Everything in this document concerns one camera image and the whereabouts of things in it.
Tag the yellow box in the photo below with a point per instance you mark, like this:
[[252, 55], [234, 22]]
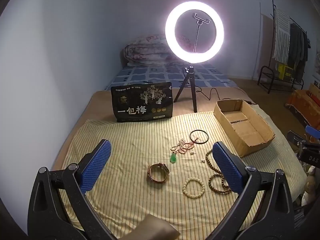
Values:
[[285, 71]]

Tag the folded floral quilt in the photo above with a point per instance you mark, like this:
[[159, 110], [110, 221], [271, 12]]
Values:
[[142, 52]]

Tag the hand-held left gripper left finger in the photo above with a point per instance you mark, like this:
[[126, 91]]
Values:
[[96, 165]]

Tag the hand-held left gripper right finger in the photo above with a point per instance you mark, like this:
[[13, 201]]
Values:
[[228, 170]]

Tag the dark hanging clothes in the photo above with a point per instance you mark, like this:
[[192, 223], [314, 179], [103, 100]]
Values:
[[297, 45]]

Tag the black bangle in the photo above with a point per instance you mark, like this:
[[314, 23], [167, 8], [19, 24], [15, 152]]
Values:
[[190, 136]]

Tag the blue patterned bedsheet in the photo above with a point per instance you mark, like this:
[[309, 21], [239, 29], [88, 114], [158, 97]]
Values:
[[155, 76]]

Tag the phone holder clamp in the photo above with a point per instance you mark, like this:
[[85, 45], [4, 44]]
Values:
[[200, 18]]

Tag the orange patterned cloth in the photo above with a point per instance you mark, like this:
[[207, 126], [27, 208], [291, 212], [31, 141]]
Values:
[[300, 102]]

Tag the brown wooden bead strand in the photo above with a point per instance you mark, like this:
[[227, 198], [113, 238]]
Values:
[[207, 158]]

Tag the white striped hanging towel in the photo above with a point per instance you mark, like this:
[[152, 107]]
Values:
[[282, 35]]

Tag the black clothes rack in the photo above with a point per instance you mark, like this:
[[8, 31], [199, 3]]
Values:
[[273, 5]]

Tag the yellow striped cloth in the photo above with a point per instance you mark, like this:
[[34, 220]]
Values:
[[130, 150]]

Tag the cardboard box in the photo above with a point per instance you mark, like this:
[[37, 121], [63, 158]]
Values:
[[250, 130]]

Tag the black metal shoe rack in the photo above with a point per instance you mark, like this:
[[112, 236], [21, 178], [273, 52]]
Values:
[[265, 80]]

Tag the black tripod stand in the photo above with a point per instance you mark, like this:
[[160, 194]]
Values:
[[190, 80]]

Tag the black snack bag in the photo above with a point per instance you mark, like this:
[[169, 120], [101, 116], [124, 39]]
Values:
[[140, 105]]

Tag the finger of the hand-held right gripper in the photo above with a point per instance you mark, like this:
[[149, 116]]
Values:
[[296, 141], [313, 131]]

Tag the tan cloth pad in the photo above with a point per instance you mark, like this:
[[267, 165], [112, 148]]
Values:
[[155, 230]]

